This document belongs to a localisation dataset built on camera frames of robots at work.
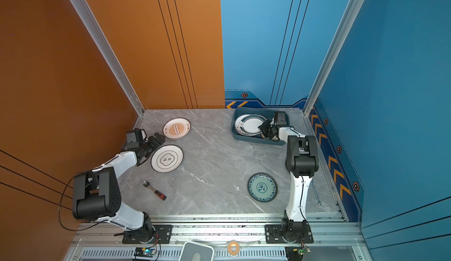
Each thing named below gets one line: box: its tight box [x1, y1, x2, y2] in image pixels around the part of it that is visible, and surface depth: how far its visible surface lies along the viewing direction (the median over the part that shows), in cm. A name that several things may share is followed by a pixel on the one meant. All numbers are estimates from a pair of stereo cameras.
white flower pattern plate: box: [150, 144, 184, 174], surface depth 98 cm
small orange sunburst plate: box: [162, 116, 192, 140], surface depth 114 cm
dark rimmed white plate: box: [234, 114, 268, 137], surface depth 113 cm
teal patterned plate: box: [247, 172, 279, 203], surface depth 88 cm
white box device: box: [178, 241, 215, 261], surface depth 67 cm
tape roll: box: [227, 239, 241, 257], surface depth 72 cm
